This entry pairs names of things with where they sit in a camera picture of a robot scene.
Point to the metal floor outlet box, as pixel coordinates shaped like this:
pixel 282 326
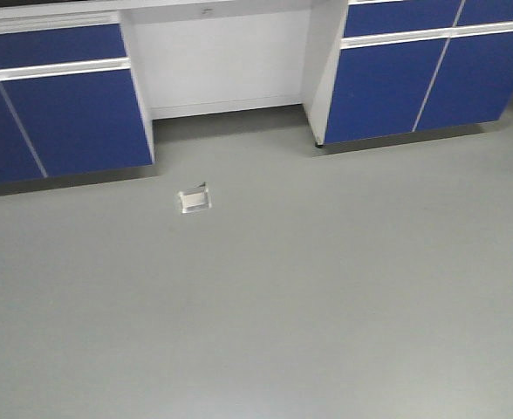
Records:
pixel 195 199

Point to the right blue lab cabinet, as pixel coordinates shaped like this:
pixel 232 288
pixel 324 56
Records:
pixel 381 68

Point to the blue lab cabinet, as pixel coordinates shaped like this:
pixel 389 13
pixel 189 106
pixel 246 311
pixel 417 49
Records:
pixel 70 101
pixel 381 68

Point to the left blue lab cabinet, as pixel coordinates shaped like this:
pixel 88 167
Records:
pixel 70 101

